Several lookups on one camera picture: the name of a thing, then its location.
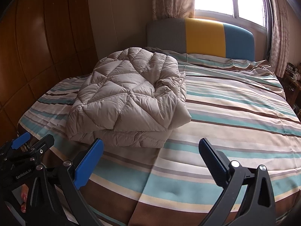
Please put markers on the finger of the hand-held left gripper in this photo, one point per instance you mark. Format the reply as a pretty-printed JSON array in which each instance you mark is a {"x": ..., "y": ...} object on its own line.
[
  {"x": 43, "y": 146},
  {"x": 21, "y": 140}
]

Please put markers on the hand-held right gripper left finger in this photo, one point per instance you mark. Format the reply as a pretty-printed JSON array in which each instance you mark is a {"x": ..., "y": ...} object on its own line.
[{"x": 89, "y": 164}]

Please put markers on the striped bed cover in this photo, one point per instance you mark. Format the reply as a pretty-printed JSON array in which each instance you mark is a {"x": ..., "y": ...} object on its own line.
[{"x": 223, "y": 122}]

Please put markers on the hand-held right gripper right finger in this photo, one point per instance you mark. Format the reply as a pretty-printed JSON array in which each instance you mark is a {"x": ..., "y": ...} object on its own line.
[{"x": 211, "y": 162}]

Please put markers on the person's left hand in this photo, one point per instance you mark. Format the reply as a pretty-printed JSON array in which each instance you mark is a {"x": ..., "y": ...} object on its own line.
[{"x": 24, "y": 196}]

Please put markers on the short patterned beige curtain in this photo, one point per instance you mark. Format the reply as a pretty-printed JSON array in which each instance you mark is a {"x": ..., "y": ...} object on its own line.
[{"x": 174, "y": 0}]

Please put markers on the cluttered wooden side table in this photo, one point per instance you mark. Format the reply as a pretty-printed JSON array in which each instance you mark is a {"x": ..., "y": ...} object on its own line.
[{"x": 292, "y": 84}]

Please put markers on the brown wooden wardrobe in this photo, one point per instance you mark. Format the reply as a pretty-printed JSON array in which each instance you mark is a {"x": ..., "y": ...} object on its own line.
[{"x": 47, "y": 51}]

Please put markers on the long patterned beige curtain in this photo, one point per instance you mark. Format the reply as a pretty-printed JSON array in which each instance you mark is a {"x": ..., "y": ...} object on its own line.
[{"x": 281, "y": 40}]

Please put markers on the grey yellow blue headboard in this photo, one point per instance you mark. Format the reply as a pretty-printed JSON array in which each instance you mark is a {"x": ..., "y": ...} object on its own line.
[{"x": 204, "y": 35}]

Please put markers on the beige quilted down jacket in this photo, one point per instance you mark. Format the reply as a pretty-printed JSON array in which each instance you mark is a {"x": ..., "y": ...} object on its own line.
[{"x": 129, "y": 94}]

